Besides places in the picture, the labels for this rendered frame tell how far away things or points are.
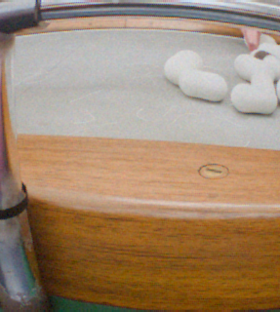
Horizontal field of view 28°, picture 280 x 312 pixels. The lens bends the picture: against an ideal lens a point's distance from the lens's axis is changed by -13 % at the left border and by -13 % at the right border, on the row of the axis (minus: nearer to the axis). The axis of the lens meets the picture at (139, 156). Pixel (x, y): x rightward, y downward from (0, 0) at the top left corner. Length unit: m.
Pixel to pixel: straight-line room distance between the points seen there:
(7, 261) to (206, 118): 0.17
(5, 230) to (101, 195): 0.04
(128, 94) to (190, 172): 0.16
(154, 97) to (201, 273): 0.17
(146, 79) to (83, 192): 0.20
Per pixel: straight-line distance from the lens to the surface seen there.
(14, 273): 0.21
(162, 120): 0.33
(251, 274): 0.22
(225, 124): 0.33
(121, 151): 0.24
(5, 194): 0.19
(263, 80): 0.36
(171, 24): 0.55
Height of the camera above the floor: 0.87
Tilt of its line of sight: 25 degrees down
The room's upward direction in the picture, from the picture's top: 1 degrees counter-clockwise
